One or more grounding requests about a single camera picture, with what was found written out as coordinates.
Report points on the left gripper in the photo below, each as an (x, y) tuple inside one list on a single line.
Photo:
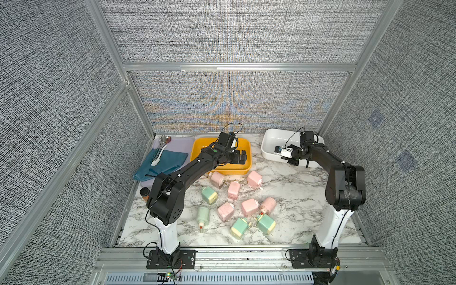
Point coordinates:
[(237, 160)]

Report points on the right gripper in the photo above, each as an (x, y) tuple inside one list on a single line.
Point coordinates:
[(290, 161)]

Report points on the yellow plastic tray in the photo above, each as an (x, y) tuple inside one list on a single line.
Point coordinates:
[(240, 166)]

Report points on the white plastic tray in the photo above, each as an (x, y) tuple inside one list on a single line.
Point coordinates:
[(277, 137)]

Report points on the pink sharpener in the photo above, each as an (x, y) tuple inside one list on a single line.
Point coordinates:
[(255, 180), (226, 211), (217, 179), (268, 205), (249, 207), (233, 190)]

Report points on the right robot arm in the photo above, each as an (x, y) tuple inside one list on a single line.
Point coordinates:
[(345, 192)]

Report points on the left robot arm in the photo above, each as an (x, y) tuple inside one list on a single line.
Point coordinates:
[(167, 196)]

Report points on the green sharpener upper left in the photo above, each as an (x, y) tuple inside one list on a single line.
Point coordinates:
[(209, 195)]

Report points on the teal cloth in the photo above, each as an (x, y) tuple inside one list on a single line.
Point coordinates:
[(169, 162)]

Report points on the metal spoon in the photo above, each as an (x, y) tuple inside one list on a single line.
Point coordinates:
[(164, 140)]

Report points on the green sharpener lying left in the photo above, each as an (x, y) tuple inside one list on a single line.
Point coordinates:
[(203, 217)]

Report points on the white spoon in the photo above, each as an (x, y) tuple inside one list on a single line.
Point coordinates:
[(156, 160)]

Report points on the green sharpener front left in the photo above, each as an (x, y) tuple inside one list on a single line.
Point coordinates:
[(239, 228)]

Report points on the green sharpener front right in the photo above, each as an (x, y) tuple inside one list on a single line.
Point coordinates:
[(265, 223)]

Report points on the spice jar black lid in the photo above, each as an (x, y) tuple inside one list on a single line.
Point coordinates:
[(145, 192)]

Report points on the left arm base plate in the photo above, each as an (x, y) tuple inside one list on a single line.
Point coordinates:
[(180, 259)]

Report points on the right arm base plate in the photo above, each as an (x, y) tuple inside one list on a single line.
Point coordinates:
[(323, 258)]

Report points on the aluminium front rail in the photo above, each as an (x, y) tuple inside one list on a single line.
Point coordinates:
[(353, 257)]

